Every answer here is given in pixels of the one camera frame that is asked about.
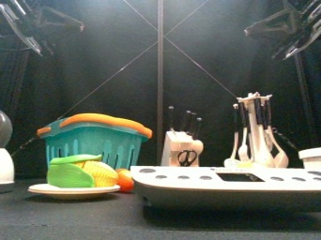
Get black toy scissors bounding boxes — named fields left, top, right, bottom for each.
left=177, top=149, right=199, bottom=168

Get white toy pot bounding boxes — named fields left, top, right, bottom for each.
left=297, top=147, right=321, bottom=172

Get white kitchen scale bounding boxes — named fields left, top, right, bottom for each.
left=130, top=165, right=321, bottom=214

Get yellow green toy corn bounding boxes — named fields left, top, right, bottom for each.
left=47, top=154, right=120, bottom=189

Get grey and white toy appliance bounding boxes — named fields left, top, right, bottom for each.
left=0, top=110, right=17, bottom=194

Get white toy ladle black handle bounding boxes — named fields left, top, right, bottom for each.
left=253, top=97, right=276, bottom=169

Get grey vertical frame pole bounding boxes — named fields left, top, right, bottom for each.
left=156, top=0, right=166, bottom=167

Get orange toy carrot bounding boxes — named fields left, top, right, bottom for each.
left=116, top=168, right=136, bottom=194

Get white toy spoon black handle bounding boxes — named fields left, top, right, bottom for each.
left=237, top=110, right=252, bottom=162

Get black handled toy knife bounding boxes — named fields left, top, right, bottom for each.
left=189, top=112, right=199, bottom=135
left=182, top=110, right=192, bottom=133
left=193, top=116, right=204, bottom=141
left=169, top=105, right=176, bottom=133

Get white utensil stand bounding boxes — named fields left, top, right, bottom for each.
left=236, top=91, right=273, bottom=167

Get white toy turner black handle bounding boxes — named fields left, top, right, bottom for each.
left=265, top=98, right=292, bottom=169

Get white toy spatula black handle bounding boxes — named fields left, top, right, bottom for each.
left=224, top=103, right=243, bottom=169

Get white toy knife block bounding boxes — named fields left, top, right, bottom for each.
left=161, top=130, right=205, bottom=168

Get teal basket with orange handle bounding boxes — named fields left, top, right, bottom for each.
left=37, top=112, right=154, bottom=173

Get cream round plate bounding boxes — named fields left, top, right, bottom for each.
left=29, top=183, right=122, bottom=201

